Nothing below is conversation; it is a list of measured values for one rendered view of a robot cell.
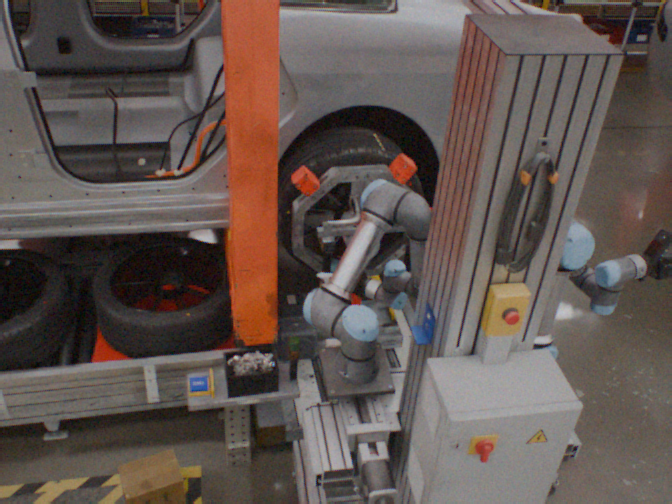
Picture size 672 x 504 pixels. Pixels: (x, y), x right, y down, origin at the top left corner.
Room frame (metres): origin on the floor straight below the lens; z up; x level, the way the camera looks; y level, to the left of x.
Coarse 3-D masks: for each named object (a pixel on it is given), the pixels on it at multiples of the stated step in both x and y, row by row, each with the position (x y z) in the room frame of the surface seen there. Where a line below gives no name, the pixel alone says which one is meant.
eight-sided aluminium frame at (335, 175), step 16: (336, 176) 2.39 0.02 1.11; (352, 176) 2.41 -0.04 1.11; (368, 176) 2.43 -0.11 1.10; (384, 176) 2.44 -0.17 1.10; (320, 192) 2.37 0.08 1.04; (304, 208) 2.36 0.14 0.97; (400, 240) 2.51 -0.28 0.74; (304, 256) 2.37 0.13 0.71; (384, 256) 2.49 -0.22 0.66; (320, 272) 2.38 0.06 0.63; (368, 272) 2.43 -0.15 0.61
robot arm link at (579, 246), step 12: (576, 228) 1.57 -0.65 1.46; (576, 240) 1.54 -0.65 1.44; (588, 240) 1.56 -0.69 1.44; (564, 252) 1.53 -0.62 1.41; (576, 252) 1.54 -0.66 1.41; (588, 252) 1.56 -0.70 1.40; (564, 264) 1.52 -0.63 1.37; (576, 264) 1.54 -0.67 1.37; (564, 276) 1.56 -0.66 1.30; (552, 288) 1.56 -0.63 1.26; (564, 288) 1.58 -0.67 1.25; (552, 300) 1.56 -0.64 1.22; (552, 312) 1.56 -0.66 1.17; (540, 324) 1.56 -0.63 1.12; (552, 324) 1.57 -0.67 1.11; (540, 336) 1.56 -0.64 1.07; (552, 336) 1.58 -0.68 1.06; (540, 348) 1.55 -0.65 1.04; (552, 348) 1.55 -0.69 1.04
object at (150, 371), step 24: (120, 360) 1.99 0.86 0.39; (144, 360) 2.00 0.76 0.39; (168, 360) 2.01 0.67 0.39; (192, 360) 2.02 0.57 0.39; (216, 360) 2.05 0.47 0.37; (0, 384) 1.84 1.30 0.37; (24, 384) 1.86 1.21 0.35; (48, 384) 1.88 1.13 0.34; (72, 384) 1.90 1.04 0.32; (96, 384) 1.92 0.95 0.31; (120, 384) 1.95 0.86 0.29; (144, 384) 1.97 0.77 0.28; (0, 408) 1.83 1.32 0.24
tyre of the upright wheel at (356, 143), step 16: (336, 128) 2.69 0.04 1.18; (352, 128) 2.70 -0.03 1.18; (304, 144) 2.63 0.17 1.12; (320, 144) 2.58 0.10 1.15; (336, 144) 2.55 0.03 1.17; (352, 144) 2.55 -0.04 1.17; (368, 144) 2.57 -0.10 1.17; (384, 144) 2.63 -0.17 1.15; (288, 160) 2.60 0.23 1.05; (304, 160) 2.51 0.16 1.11; (320, 160) 2.46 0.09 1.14; (336, 160) 2.47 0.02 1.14; (352, 160) 2.49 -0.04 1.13; (368, 160) 2.51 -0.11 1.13; (384, 160) 2.52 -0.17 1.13; (288, 176) 2.50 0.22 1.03; (320, 176) 2.46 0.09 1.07; (416, 176) 2.57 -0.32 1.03; (288, 192) 2.43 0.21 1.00; (416, 192) 2.56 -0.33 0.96; (288, 208) 2.43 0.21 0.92; (288, 224) 2.43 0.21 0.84; (288, 240) 2.43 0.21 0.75
